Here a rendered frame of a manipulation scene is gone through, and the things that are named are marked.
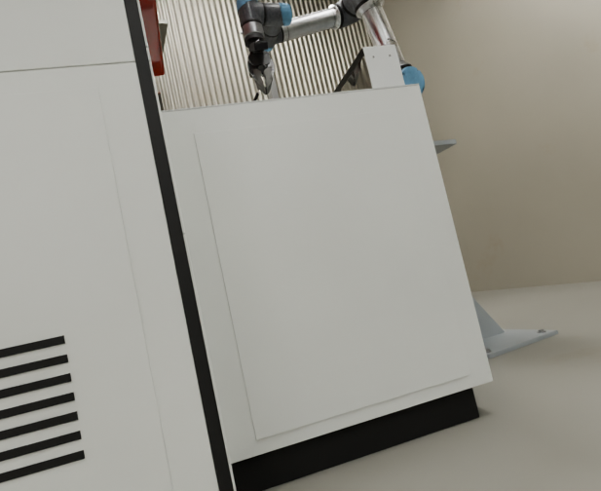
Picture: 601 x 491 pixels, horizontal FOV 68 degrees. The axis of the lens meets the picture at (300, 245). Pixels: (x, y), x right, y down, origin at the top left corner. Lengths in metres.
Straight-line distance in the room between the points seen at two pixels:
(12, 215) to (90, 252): 0.12
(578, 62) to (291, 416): 2.95
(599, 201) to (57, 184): 3.08
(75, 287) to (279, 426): 0.49
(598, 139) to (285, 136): 2.58
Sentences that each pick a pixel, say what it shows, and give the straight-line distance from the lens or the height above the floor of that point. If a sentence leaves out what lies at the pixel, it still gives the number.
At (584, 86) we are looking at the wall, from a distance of 3.41.
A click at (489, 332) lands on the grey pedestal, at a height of 0.03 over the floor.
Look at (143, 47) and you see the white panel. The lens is 0.86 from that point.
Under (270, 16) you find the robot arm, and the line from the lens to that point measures 1.76.
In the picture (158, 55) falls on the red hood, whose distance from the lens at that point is 1.63.
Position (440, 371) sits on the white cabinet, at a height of 0.14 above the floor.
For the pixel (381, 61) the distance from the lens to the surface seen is 1.26.
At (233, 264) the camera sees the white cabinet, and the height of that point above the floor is 0.47.
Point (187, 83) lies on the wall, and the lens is 4.05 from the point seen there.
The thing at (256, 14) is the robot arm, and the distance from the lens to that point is 1.74.
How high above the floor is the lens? 0.40
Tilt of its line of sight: 5 degrees up
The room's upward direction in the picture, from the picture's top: 12 degrees counter-clockwise
